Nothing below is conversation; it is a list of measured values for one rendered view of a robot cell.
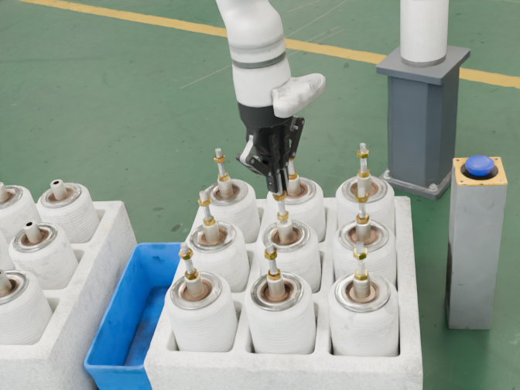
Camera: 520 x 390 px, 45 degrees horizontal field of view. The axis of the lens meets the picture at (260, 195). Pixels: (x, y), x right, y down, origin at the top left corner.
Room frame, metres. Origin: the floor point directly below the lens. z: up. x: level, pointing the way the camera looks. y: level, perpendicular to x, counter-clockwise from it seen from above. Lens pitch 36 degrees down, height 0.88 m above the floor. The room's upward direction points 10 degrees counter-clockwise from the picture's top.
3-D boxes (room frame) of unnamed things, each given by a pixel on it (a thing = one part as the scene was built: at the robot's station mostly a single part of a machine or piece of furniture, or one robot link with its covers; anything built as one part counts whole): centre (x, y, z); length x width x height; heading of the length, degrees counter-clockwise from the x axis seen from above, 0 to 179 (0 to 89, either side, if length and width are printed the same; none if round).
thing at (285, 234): (0.75, -0.03, 0.26); 0.02 x 0.02 x 0.03
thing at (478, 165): (0.75, -0.33, 0.32); 0.04 x 0.04 x 0.02
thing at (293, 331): (0.63, 0.00, 0.16); 0.10 x 0.10 x 0.18
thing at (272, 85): (0.74, -0.04, 0.53); 0.11 x 0.09 x 0.06; 45
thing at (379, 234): (0.72, -0.14, 0.25); 0.08 x 0.08 x 0.01
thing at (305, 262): (0.75, -0.03, 0.16); 0.10 x 0.10 x 0.18
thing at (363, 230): (0.72, -0.14, 0.26); 0.02 x 0.02 x 0.03
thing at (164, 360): (0.75, -0.03, 0.09); 0.39 x 0.39 x 0.18; 76
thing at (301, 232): (0.75, -0.03, 0.25); 0.08 x 0.08 x 0.01
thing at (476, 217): (0.75, -0.33, 0.16); 0.07 x 0.07 x 0.31; 76
